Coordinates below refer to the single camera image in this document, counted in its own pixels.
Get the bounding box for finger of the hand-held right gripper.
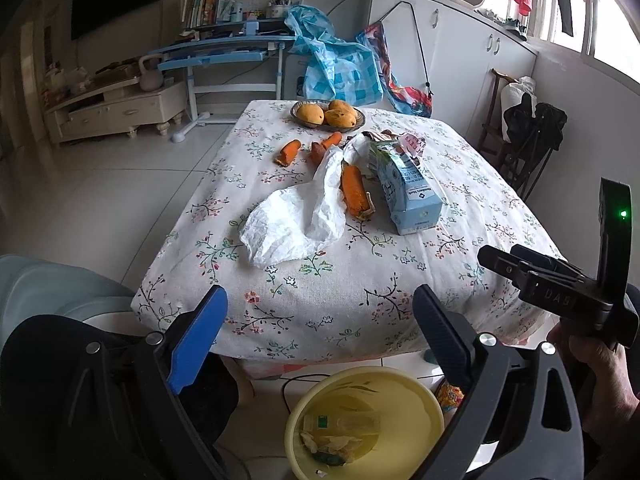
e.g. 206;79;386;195
510;246;575;277
476;244;526;288

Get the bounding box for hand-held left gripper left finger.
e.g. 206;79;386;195
60;284;231;480

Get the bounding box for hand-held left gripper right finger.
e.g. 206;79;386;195
412;284;583;480

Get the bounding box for yellow plastic bin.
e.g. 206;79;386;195
284;366;446;480

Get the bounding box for pale blue milk carton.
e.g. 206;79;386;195
367;140;443;236

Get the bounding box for red snack packet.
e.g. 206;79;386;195
361;130;428;158

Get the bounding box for white plastic bag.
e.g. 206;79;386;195
239;134;373;270

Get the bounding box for large carrot piece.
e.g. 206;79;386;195
340;162;376;218

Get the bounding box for small carrot piece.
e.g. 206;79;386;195
310;131;344;165

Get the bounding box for short carrot piece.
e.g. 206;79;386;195
273;139;302;167

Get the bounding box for person's right forearm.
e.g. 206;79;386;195
582;405;640;480

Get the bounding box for person's right hand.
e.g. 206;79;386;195
547;317;640;433

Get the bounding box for orange patterned packet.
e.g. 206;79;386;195
436;379;467;414

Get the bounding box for floral tablecloth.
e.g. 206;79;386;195
131;99;568;378

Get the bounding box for black folding chair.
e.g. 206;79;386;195
502;92;568;201

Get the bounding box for dark wooden chair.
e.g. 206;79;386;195
477;69;531;181

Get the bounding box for pale blue seat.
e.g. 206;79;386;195
0;254;136;351

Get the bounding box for crumpled wrapper scraps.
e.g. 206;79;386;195
299;430;367;465

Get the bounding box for person's leg in black trousers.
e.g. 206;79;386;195
0;314;256;480

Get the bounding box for white sack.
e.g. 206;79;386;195
501;76;537;131

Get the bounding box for colourful printed bag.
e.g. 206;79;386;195
356;22;433;118

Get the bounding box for white cabinet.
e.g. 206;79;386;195
367;0;538;148

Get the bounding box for oval metal fruit tray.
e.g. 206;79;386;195
290;100;367;133

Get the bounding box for cream television cabinet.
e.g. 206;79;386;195
44;62;188;143

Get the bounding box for round yellow mango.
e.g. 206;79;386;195
296;101;326;125

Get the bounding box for blue checkered plastic bag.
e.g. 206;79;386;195
285;5;385;103

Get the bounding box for beige kettlebell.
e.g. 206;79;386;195
137;55;164;92

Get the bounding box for blue study desk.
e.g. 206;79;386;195
142;17;296;143

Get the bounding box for row of books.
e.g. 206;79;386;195
179;0;221;28

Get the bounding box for black cable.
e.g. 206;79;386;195
279;372;323;411

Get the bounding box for black elastic cord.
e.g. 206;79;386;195
382;1;435;98

